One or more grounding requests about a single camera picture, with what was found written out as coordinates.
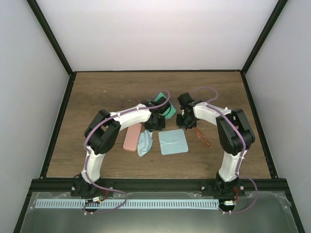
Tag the orange transparent sunglasses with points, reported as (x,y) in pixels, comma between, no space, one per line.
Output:
(202,137)

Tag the thin red sunglasses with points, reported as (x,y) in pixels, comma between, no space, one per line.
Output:
(127,103)

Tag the black front mounting rail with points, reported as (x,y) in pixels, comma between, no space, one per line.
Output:
(206,186)

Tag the crumpled light blue cloth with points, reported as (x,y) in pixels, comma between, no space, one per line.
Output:
(144,143)

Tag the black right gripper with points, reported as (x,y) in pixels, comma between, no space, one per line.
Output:
(180,124)

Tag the pink glasses case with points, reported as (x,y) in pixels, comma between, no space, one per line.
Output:
(132,137)

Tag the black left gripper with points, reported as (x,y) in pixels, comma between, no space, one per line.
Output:
(161,125)

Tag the grey glasses case green lining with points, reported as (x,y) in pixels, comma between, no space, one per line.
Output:
(167,110)

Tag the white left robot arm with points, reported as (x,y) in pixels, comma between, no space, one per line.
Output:
(103,131)

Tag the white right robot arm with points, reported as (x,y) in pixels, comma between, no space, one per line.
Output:
(235,134)

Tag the light blue slotted cable duct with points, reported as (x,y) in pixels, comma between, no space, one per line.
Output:
(204,204)

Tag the light blue cleaning cloth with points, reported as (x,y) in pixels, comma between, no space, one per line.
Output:
(173,142)

